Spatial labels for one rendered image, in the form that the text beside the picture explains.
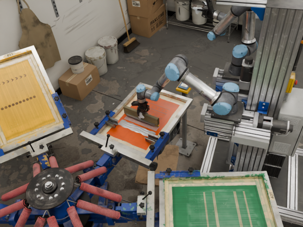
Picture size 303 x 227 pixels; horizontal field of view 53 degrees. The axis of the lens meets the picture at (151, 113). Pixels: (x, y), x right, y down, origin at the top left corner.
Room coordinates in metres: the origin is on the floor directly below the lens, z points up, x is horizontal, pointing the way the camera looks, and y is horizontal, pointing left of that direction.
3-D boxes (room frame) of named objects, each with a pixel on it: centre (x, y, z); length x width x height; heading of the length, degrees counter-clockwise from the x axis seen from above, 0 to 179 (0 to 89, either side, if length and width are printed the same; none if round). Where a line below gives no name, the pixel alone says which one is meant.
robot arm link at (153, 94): (1.87, -0.03, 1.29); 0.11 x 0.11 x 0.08; 57
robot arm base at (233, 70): (2.11, -0.78, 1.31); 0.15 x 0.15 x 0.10
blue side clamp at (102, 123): (1.91, 0.43, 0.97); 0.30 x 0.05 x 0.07; 145
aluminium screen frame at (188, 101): (1.94, 0.07, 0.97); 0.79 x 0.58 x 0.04; 145
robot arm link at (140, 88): (1.91, 0.06, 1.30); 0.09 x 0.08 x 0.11; 57
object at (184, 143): (2.34, -0.36, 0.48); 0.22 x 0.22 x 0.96; 55
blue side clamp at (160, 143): (1.59, -0.02, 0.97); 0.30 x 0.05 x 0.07; 145
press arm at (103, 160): (1.48, 0.39, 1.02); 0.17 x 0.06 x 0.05; 145
